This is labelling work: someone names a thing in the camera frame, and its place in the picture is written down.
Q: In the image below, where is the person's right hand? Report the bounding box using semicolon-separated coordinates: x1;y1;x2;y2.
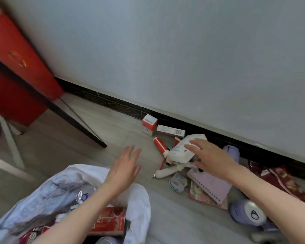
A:
185;138;241;181

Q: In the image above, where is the person's left hand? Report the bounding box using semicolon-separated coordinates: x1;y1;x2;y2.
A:
103;145;143;199

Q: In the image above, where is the blue white can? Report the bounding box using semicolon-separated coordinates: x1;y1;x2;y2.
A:
222;145;240;163

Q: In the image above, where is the pink spiral notebook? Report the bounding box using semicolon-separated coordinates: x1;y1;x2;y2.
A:
187;166;233;204

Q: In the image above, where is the long white box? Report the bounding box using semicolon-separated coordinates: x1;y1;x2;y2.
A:
166;134;208;164

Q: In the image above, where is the red pink packet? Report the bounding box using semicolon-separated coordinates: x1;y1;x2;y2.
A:
188;180;228;210

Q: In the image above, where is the white pointed tip tube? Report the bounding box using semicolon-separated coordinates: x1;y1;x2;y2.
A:
152;166;177;179

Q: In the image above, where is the blue cartoon small tin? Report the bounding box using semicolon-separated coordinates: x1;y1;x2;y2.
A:
169;172;188;193

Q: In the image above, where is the lavender drink can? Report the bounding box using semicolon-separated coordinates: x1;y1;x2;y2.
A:
228;199;267;228
76;184;96;204

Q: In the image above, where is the red tube white cap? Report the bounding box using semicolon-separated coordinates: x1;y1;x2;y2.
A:
153;137;169;158

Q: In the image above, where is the white green barcode box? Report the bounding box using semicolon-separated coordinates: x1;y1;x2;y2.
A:
156;124;186;138

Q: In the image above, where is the red white small carton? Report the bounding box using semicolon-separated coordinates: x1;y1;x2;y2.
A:
142;114;159;137

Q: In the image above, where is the red snack bag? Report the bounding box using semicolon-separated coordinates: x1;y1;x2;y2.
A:
19;226;51;244
249;161;305;207

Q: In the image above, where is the white printed plastic bag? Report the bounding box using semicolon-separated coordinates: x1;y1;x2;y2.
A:
0;164;151;244

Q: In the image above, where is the person's right forearm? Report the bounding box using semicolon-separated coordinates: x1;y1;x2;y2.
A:
228;165;305;244

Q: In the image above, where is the person's left forearm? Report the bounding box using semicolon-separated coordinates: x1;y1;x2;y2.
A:
32;184;127;244

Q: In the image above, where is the black leaning board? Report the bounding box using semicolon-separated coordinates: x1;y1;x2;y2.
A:
0;52;108;149

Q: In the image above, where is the white metal folding stand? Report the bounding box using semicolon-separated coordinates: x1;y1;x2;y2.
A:
0;106;35;181

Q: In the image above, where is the red cardboard box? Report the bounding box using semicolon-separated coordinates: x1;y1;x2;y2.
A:
0;8;64;127

